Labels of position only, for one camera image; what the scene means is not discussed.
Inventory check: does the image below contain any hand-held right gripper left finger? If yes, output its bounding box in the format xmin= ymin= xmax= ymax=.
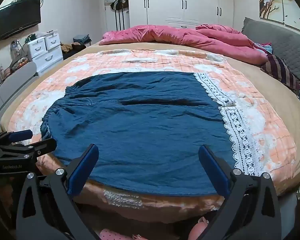
xmin=16 ymin=144 xmax=100 ymax=240

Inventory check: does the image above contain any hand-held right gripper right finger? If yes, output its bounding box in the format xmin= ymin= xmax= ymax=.
xmin=198 ymin=144 xmax=283 ymax=240

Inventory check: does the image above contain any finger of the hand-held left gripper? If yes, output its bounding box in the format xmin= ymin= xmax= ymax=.
xmin=0 ymin=139 xmax=57 ymax=157
xmin=0 ymin=129 xmax=32 ymax=146

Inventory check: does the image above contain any blue denim pants lace trim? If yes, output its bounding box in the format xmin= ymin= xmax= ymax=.
xmin=40 ymin=71 xmax=267 ymax=197

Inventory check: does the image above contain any grey padded chair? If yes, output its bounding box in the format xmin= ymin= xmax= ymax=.
xmin=0 ymin=61 xmax=38 ymax=128

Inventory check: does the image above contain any plain pink slipper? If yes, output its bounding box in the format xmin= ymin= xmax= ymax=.
xmin=192 ymin=216 xmax=210 ymax=240

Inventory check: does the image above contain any pink dotted slipper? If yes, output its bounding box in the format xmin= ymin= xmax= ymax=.
xmin=99 ymin=227 xmax=131 ymax=240

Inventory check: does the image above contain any peach bear print blanket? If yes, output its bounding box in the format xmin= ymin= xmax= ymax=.
xmin=9 ymin=49 xmax=297 ymax=213

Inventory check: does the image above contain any large white drawer cabinet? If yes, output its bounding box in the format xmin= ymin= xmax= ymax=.
xmin=32 ymin=45 xmax=64 ymax=77

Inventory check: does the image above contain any small white drawer cabinet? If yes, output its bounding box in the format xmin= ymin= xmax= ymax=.
xmin=27 ymin=37 xmax=47 ymax=60
xmin=44 ymin=31 xmax=62 ymax=51

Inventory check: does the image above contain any brown plush toy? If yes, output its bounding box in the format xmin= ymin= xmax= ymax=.
xmin=61 ymin=42 xmax=87 ymax=52

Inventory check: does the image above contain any folded clothes pile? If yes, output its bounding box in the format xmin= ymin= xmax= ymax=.
xmin=73 ymin=34 xmax=91 ymax=47

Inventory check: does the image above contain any dark striped pillow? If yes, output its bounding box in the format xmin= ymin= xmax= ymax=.
xmin=260 ymin=54 xmax=300 ymax=93

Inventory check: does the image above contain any teal patterned cloth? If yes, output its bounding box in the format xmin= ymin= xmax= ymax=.
xmin=254 ymin=42 xmax=273 ymax=55

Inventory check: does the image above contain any pink quilt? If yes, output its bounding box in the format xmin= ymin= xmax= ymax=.
xmin=99 ymin=24 xmax=269 ymax=65

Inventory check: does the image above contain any grey padded headboard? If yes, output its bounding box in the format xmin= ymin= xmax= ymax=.
xmin=241 ymin=17 xmax=300 ymax=98

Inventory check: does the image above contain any dark hanging bag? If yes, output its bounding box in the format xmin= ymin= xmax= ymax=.
xmin=109 ymin=0 xmax=129 ymax=30

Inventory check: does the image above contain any white wardrobe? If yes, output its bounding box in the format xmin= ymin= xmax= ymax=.
xmin=127 ymin=0 xmax=234 ymax=29

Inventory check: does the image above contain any black wall television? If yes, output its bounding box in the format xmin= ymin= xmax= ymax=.
xmin=0 ymin=0 xmax=42 ymax=42

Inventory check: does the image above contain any floral wall painting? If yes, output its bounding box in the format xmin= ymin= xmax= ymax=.
xmin=256 ymin=0 xmax=300 ymax=30

